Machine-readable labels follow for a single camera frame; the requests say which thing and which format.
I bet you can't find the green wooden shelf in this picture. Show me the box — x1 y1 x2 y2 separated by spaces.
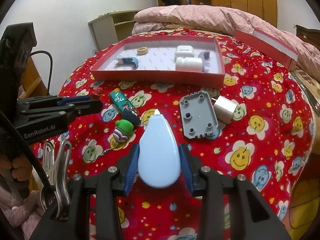
88 10 139 50

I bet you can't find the round wooden chess piece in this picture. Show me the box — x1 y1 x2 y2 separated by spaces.
137 47 149 55

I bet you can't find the red box lid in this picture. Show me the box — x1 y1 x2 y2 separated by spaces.
234 29 298 70

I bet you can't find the purple grey handle object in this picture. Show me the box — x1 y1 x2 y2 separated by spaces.
198 51 210 73

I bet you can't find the white earbuds case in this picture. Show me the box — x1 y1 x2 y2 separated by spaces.
175 45 194 58

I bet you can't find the red shallow box tray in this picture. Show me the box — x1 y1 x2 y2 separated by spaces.
91 35 225 89

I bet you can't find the black cable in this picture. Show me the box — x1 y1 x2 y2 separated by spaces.
30 50 54 96

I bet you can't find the pink folded quilt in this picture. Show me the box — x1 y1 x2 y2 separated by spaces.
132 5 319 81

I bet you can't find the red smiley flower blanket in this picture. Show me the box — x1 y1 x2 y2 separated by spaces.
51 35 315 219

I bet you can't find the white usb wall charger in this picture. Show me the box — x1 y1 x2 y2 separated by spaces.
211 96 238 124

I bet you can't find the small red figurine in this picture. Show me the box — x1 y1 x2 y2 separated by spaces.
91 87 104 100

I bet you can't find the metal spring clip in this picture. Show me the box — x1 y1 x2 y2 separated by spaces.
40 140 72 219

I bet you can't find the teal printed lighter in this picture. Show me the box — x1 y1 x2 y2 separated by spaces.
109 88 138 116

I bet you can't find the dark wooden headboard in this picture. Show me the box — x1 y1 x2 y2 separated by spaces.
295 25 320 49

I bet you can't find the white cylindrical container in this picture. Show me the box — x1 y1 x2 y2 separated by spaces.
175 57 203 73

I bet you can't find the light blue correction tape dispenser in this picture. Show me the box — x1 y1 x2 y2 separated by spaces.
138 110 181 189

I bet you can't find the grey plastic cover plate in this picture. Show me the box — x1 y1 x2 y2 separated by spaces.
179 90 220 140

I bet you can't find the blue curved figurine toy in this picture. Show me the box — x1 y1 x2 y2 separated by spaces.
116 57 139 69

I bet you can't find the green hat figurine keychain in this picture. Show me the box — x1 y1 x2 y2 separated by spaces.
82 119 135 164

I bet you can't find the dark navy small figurine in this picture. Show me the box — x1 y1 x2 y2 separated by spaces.
122 109 140 128

